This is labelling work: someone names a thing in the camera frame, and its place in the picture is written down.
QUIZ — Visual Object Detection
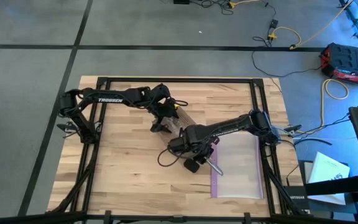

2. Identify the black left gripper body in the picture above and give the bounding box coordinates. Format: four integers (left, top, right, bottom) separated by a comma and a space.
157, 98, 180, 124

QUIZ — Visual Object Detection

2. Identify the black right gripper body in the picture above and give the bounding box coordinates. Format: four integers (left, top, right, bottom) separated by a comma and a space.
167, 136, 214, 161

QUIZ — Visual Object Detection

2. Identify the grey box cutter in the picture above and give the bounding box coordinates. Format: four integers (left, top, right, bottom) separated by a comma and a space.
205, 157, 224, 177

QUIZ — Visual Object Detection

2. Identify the brown Sephora cardboard box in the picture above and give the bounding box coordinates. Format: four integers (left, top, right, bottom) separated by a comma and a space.
152, 105, 198, 147

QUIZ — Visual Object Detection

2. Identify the purple-edged mesh zip pouch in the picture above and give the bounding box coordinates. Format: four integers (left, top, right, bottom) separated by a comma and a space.
210, 131, 265, 200

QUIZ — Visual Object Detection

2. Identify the black Netgear device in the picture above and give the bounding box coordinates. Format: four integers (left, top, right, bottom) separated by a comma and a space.
283, 185, 310, 211

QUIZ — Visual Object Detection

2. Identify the white box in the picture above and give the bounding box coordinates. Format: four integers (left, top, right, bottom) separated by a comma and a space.
306, 151, 352, 207

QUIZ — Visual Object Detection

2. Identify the red black tool case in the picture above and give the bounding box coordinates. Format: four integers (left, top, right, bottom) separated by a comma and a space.
319, 42, 358, 85

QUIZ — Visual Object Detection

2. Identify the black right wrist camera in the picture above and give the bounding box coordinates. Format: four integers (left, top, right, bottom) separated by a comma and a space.
183, 158, 201, 174

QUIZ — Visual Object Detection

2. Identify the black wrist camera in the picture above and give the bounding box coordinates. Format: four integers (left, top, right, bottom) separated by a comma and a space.
150, 122, 173, 134
183, 158, 201, 174

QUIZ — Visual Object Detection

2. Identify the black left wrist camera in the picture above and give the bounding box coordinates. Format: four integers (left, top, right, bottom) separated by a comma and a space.
150, 122, 173, 134

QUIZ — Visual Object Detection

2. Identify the black table frame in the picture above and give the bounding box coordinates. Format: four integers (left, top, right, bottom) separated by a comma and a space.
45, 75, 306, 218

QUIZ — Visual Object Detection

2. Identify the black floor cable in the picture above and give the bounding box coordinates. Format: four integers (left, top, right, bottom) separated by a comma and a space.
251, 36, 323, 78

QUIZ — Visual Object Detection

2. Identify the black blue cable bundle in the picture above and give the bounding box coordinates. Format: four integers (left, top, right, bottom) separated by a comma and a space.
286, 111, 351, 147

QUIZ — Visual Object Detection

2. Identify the short yellow plug cable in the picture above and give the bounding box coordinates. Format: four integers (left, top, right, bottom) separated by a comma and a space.
227, 0, 260, 9

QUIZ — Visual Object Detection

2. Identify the long yellow floor cable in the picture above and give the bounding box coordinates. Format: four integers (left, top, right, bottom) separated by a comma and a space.
268, 0, 354, 50

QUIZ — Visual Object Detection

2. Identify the coiled yellow cable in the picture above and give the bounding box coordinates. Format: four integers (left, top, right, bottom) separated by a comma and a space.
321, 78, 351, 127

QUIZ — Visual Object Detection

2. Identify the black frame crossbar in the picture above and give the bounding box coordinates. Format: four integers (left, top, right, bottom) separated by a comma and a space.
0, 210, 358, 224

